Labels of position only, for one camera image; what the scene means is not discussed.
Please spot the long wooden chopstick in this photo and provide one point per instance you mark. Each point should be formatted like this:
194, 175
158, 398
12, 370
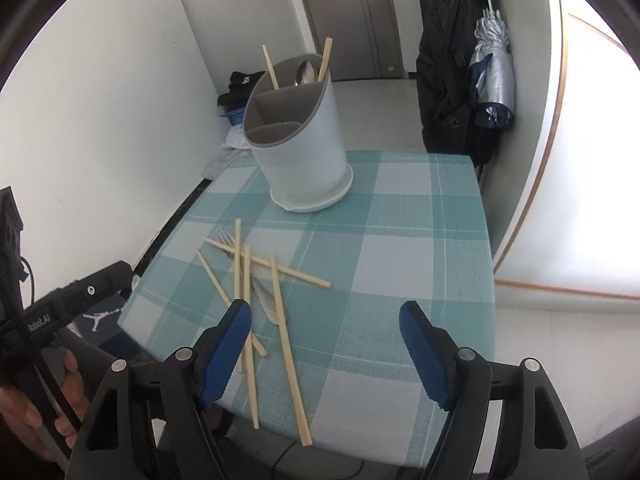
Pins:
290, 360
300, 276
325, 60
252, 385
270, 67
215, 280

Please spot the metal fork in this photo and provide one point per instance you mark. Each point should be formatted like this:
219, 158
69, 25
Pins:
265, 297

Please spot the silver folded umbrella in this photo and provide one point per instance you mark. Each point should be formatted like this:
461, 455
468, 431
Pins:
492, 70

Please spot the teal checked tablecloth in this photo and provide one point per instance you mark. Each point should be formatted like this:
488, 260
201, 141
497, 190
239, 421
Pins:
400, 240

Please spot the black clothes heap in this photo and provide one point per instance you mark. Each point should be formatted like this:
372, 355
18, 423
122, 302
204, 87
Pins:
237, 87

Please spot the grey door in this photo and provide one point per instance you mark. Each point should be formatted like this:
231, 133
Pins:
345, 10

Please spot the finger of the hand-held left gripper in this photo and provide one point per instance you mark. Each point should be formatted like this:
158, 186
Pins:
107, 280

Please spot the blue cardboard box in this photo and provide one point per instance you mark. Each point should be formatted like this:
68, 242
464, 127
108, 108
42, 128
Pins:
235, 116

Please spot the white plastic bag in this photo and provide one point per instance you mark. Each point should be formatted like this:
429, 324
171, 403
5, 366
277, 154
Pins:
237, 139

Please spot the white grey utensil holder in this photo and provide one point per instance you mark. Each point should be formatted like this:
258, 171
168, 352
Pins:
305, 160

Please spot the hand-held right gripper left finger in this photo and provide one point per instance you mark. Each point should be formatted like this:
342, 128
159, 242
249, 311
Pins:
225, 355

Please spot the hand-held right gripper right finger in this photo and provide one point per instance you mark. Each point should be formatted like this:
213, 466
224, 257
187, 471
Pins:
425, 355

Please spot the dark blue printed box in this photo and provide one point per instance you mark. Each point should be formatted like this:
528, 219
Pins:
100, 317

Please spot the person's left hand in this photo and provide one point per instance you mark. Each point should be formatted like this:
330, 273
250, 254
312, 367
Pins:
75, 390

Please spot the metal spoon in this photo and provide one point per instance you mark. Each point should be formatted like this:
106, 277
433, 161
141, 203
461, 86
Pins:
306, 72

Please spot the black hanging jacket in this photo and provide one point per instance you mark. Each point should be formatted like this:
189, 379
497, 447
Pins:
445, 70

